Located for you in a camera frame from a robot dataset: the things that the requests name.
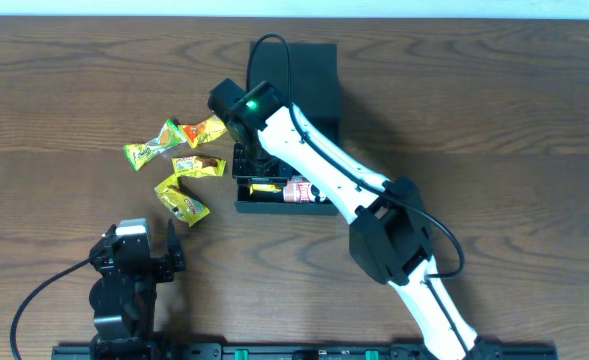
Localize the red Pringles can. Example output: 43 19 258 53
282 176 328 203

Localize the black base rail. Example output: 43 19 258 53
51 342 558 360

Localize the yellow biscuit packet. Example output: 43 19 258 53
249 183 283 195

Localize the orange yellow peanut snack packet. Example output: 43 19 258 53
178 115 227 148

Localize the green pandan cake packet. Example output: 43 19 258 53
123 119 188 171

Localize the yellow Apollo wafer packet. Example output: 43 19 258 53
154 174 210 226

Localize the black gift box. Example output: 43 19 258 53
232 41 341 216

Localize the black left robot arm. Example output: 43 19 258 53
89 218 186 360

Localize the yellow Apollo chocolate cake packet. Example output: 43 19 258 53
172 156 226 178

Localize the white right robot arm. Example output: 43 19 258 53
208 79 478 359

